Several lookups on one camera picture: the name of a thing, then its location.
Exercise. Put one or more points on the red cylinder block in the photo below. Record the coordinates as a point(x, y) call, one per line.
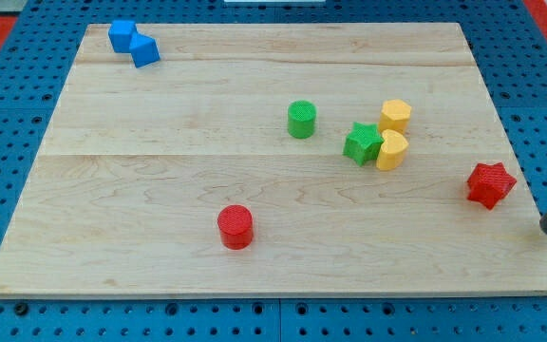
point(235, 224)

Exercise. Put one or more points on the green star block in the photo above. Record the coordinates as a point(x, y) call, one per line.
point(363, 143)

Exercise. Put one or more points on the wooden board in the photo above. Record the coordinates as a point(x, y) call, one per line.
point(136, 164)

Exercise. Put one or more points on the yellow heart block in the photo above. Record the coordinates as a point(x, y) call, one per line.
point(392, 151)

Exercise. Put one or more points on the green cylinder block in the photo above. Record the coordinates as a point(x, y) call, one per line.
point(301, 117)

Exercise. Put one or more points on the blue angled cube block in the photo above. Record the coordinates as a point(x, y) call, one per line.
point(143, 50)

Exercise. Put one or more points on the red star block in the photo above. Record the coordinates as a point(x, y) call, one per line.
point(489, 183)

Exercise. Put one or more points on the yellow hexagon block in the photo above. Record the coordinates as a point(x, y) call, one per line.
point(395, 115)

